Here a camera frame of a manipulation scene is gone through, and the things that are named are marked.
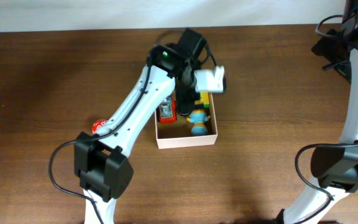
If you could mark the multicolour puzzle cube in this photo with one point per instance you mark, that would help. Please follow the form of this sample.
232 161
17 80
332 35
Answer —
203 101

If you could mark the beige open cardboard box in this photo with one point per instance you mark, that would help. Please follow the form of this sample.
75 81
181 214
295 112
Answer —
179 134

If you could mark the red toy car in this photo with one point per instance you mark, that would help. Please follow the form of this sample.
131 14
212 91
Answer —
166 111

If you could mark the red letter polyhedral die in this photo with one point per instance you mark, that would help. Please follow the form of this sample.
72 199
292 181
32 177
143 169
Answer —
98 124

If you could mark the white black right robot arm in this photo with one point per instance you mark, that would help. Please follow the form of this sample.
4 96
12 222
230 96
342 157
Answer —
330 171

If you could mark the orange blue duck toy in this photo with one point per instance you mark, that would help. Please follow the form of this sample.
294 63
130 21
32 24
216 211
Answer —
198 118

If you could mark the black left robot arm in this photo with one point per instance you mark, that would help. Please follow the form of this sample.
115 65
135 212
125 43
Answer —
101 161

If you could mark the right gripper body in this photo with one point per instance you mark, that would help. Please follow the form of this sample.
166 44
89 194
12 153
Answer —
333 50

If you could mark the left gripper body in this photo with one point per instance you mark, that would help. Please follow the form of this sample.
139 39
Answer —
185 91

